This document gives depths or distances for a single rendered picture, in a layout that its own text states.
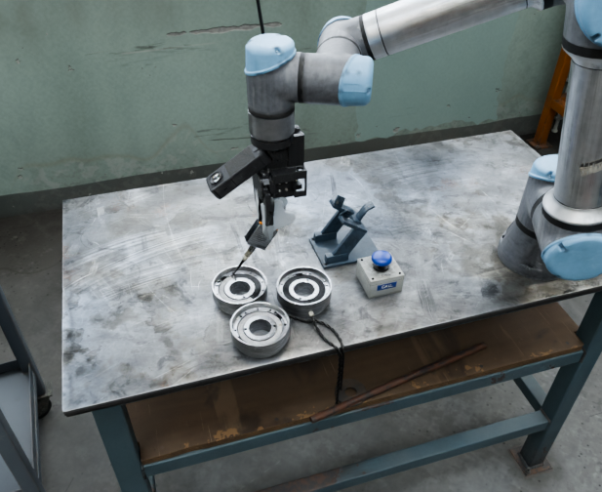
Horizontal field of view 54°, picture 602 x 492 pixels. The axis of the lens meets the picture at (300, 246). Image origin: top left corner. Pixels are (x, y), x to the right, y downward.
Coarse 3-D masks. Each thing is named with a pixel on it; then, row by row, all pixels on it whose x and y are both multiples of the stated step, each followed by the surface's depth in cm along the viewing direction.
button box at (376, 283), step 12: (360, 264) 115; (372, 264) 115; (396, 264) 115; (360, 276) 117; (372, 276) 112; (384, 276) 113; (396, 276) 113; (372, 288) 113; (384, 288) 114; (396, 288) 115
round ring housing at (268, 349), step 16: (256, 304) 108; (272, 304) 107; (240, 320) 106; (256, 320) 106; (272, 320) 106; (288, 320) 104; (256, 336) 103; (272, 336) 103; (288, 336) 104; (256, 352) 101; (272, 352) 102
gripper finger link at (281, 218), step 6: (276, 204) 103; (282, 204) 104; (276, 210) 104; (282, 210) 104; (276, 216) 105; (282, 216) 105; (288, 216) 106; (294, 216) 106; (264, 222) 104; (276, 222) 106; (282, 222) 106; (288, 222) 106; (264, 228) 105; (270, 228) 105; (276, 228) 107; (264, 234) 108; (270, 234) 107
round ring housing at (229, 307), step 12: (216, 276) 113; (228, 276) 115; (264, 276) 113; (216, 288) 112; (228, 288) 112; (240, 288) 115; (252, 288) 112; (264, 288) 110; (216, 300) 110; (252, 300) 108; (264, 300) 111; (228, 312) 110
